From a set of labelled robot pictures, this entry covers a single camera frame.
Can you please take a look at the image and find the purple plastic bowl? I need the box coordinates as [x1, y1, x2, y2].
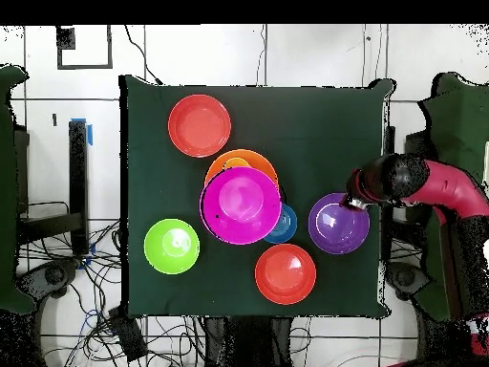
[308, 191, 371, 255]

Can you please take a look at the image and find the red plastic bowl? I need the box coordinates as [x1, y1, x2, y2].
[254, 243, 318, 306]
[167, 94, 233, 159]

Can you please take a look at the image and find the orange plastic bowl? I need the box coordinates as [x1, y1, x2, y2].
[203, 148, 280, 192]

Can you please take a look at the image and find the pink plastic bowl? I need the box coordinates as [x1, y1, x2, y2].
[199, 165, 283, 246]

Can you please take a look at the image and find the black computer tower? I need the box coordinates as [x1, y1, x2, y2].
[404, 129, 436, 162]

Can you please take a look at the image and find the blue plastic bowl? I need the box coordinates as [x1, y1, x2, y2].
[263, 203, 298, 245]

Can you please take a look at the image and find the black rounded floor machine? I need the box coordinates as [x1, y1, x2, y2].
[385, 261, 431, 303]
[14, 257, 83, 307]

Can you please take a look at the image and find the neighbouring green cloth table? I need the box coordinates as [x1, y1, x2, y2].
[0, 64, 37, 315]
[414, 72, 489, 322]

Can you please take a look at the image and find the green plastic bowl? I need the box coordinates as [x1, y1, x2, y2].
[143, 218, 201, 275]

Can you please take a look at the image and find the dark green table cloth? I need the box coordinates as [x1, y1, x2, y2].
[118, 74, 396, 319]

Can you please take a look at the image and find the black power adapter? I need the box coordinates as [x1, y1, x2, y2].
[108, 307, 149, 362]

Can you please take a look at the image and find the blue tape strip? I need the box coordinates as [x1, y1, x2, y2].
[70, 117, 94, 146]

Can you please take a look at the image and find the black metal stand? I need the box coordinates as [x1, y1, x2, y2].
[16, 119, 91, 257]

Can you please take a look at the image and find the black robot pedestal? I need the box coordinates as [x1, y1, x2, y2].
[202, 315, 295, 367]

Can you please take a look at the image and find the black floor cable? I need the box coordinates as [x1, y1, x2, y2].
[122, 24, 164, 86]

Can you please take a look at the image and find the blue cable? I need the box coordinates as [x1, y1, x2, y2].
[81, 307, 102, 332]

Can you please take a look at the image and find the tangle of black cables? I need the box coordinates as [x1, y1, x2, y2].
[16, 200, 205, 367]

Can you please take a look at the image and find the black square floor frame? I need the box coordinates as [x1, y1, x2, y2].
[55, 25, 115, 71]

